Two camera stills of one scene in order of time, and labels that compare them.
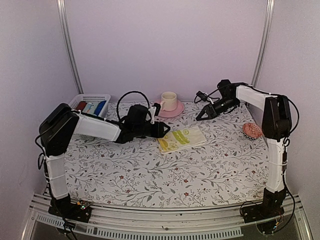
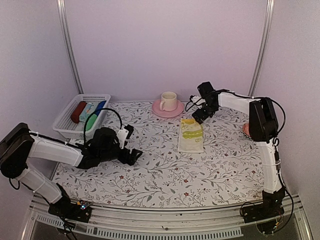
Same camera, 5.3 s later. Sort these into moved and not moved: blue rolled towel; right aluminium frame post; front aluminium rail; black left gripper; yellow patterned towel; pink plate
Moved: black left gripper; yellow patterned towel
Not moved: front aluminium rail; pink plate; right aluminium frame post; blue rolled towel
